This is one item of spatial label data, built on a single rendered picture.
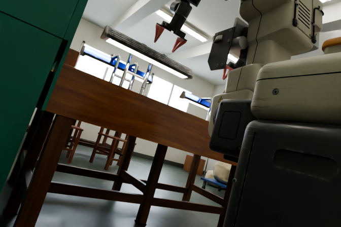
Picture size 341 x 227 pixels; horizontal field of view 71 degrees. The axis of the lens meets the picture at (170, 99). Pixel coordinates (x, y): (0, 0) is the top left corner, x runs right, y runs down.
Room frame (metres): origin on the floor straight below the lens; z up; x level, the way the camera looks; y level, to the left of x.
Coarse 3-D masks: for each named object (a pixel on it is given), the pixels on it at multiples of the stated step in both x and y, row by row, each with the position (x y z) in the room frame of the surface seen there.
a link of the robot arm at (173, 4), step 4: (176, 0) 0.98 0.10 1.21; (180, 0) 0.94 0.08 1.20; (184, 0) 0.92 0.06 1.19; (188, 0) 0.90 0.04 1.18; (200, 0) 0.91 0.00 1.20; (172, 4) 0.98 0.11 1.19; (176, 4) 0.94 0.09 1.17; (192, 4) 0.91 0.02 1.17; (196, 4) 0.92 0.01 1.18; (172, 8) 0.97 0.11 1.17; (176, 8) 0.95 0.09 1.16; (172, 12) 1.00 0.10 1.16
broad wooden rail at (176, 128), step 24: (72, 72) 0.89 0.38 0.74; (72, 96) 0.90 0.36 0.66; (96, 96) 0.94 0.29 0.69; (120, 96) 0.99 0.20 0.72; (144, 96) 1.05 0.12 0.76; (96, 120) 0.96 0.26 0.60; (120, 120) 1.01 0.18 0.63; (144, 120) 1.06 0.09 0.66; (168, 120) 1.13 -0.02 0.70; (192, 120) 1.20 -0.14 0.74; (168, 144) 1.15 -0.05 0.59; (192, 144) 1.22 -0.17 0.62
